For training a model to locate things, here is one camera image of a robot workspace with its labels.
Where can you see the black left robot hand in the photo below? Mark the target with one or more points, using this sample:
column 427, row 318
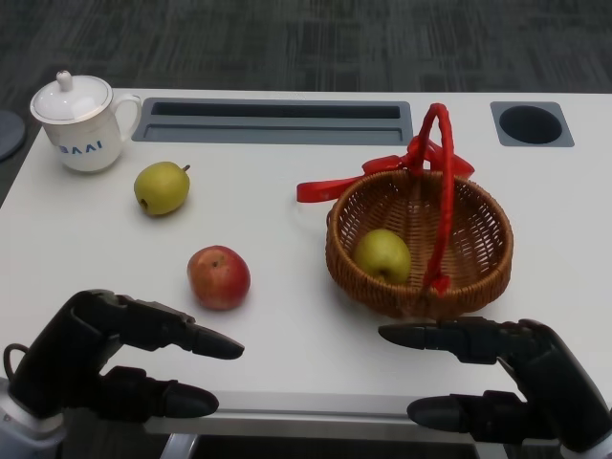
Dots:
column 62, row 344

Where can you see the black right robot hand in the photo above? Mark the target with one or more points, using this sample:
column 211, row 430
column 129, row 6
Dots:
column 554, row 373

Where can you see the red apple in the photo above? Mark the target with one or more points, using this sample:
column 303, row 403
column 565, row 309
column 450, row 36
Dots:
column 217, row 279

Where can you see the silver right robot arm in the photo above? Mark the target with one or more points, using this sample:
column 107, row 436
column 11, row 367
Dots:
column 601, row 449

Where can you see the green apple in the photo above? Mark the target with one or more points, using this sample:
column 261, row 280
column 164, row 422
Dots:
column 382, row 253

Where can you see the grey table leg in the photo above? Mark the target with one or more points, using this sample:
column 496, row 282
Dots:
column 178, row 447

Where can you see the yellow-green pear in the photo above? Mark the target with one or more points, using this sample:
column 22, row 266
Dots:
column 160, row 189

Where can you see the white ceramic mug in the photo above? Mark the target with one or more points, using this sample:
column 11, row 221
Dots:
column 86, row 146

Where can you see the grey round disc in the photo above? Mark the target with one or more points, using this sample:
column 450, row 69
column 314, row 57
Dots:
column 8, row 136

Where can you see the white mug lid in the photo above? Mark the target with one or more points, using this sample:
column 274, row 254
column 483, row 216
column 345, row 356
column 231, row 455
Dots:
column 72, row 102

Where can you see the grey round grommet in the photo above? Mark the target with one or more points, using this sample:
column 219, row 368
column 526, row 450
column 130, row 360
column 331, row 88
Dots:
column 531, row 123

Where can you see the red ribbon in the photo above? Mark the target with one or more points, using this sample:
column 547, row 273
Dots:
column 318, row 190

